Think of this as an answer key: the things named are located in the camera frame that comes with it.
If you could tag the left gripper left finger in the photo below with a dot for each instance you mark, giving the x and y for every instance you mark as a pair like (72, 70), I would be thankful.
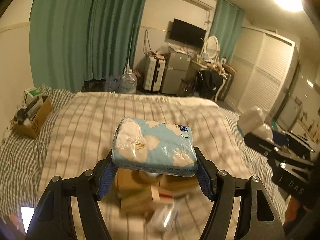
(53, 217)

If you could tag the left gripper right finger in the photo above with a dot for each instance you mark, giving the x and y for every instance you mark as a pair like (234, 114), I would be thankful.
(242, 208)

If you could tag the clear plastic jar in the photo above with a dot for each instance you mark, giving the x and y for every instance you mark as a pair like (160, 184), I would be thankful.
(253, 121)

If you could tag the blue tissue pack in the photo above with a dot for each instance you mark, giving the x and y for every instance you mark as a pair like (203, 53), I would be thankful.
(154, 147)

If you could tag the glowing smartphone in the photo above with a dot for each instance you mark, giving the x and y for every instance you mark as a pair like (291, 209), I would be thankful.
(26, 214)

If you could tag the checkered green bed sheet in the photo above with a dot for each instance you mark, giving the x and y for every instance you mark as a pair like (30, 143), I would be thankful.
(22, 158)

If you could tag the plaid beige blanket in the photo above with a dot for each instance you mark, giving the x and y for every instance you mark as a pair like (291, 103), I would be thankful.
(84, 129)

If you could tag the large open cardboard box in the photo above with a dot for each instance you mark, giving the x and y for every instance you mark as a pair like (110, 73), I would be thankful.
(140, 193)

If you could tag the small cardboard box with items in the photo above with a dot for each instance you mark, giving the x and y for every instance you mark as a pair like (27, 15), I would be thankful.
(32, 113)

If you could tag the white louvered wardrobe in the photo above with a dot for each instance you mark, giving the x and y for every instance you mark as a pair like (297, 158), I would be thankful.
(262, 61)

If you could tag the chair with black jacket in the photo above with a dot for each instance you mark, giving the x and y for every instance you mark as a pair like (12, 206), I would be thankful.
(207, 84)

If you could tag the white oval mirror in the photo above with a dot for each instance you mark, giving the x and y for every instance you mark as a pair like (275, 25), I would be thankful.
(211, 48)

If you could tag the large water jug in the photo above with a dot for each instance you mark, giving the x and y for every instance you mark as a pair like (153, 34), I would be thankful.
(128, 82)

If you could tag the silver mini fridge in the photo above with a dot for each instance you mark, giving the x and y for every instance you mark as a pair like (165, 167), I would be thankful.
(175, 70)

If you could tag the green curtain right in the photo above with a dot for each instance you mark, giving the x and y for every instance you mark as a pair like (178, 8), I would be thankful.
(226, 27)

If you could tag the green curtain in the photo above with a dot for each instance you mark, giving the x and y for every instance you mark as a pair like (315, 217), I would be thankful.
(226, 27)
(73, 41)

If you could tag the white suitcase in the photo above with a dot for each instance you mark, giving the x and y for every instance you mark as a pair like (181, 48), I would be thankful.
(153, 73)

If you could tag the green curtain left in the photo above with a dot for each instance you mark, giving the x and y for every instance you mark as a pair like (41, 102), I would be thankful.
(73, 41)

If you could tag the black wall television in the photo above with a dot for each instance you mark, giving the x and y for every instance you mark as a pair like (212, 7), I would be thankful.
(187, 33)

